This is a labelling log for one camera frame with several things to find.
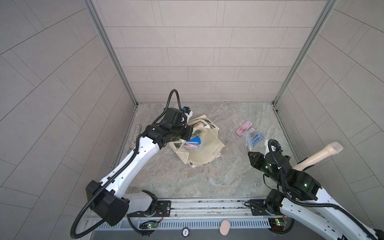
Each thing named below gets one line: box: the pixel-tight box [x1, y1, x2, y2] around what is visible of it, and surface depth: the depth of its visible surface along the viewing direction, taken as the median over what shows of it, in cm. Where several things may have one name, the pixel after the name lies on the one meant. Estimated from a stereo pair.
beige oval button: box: [219, 219, 230, 236], surface depth 67 cm
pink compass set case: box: [235, 120, 253, 137], surface depth 104 cm
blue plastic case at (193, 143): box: [183, 137, 202, 149], surface depth 91 cm
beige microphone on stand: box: [292, 141, 344, 172], surface depth 63 cm
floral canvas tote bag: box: [169, 114, 225, 168], surface depth 83 cm
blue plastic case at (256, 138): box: [251, 132, 264, 145], surface depth 98 cm
